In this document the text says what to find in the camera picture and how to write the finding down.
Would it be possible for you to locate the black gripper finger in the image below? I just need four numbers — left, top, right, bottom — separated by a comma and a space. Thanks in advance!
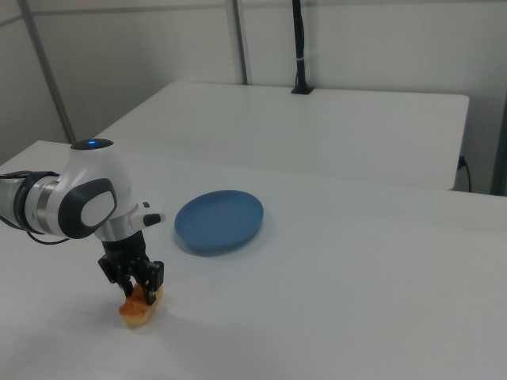
120, 272, 136, 298
142, 276, 158, 306

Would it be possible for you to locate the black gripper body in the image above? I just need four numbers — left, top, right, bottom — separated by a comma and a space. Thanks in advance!
97, 231, 166, 290

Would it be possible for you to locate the orange glazed bread roll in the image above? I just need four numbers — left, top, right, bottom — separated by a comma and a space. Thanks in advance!
118, 283, 166, 329

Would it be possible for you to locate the blue round plate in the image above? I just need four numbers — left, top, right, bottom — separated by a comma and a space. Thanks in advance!
174, 190, 265, 257

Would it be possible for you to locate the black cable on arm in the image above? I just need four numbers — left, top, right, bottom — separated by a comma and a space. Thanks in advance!
0, 169, 71, 245

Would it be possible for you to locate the grey partition post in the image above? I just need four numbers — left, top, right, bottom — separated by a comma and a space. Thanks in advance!
227, 0, 254, 86

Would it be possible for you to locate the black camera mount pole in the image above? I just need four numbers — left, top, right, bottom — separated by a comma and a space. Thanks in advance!
291, 0, 314, 96

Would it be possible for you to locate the black power cable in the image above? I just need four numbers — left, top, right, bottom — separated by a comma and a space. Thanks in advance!
458, 155, 473, 192

